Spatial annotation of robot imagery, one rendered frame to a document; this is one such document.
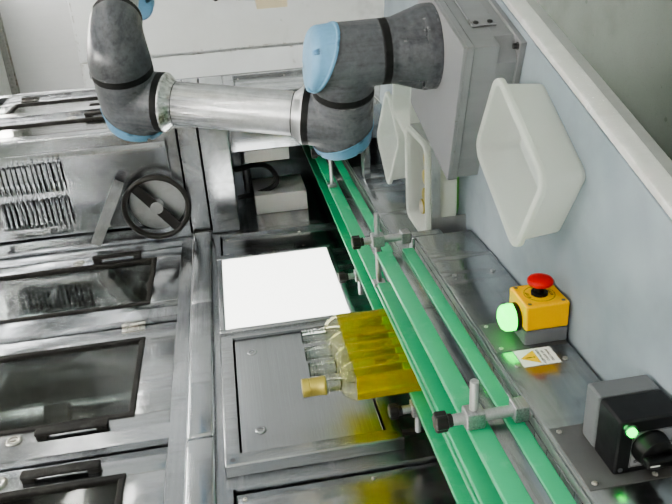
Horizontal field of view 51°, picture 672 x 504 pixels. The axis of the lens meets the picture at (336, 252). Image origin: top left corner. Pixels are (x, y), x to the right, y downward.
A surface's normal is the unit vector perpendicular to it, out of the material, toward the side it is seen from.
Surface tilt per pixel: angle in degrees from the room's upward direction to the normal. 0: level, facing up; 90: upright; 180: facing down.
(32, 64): 90
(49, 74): 90
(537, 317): 90
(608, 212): 0
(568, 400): 90
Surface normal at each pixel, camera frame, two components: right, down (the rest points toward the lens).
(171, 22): 0.16, 0.42
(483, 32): 0.00, -0.71
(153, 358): -0.06, -0.90
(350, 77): 0.18, 0.73
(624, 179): -0.99, 0.12
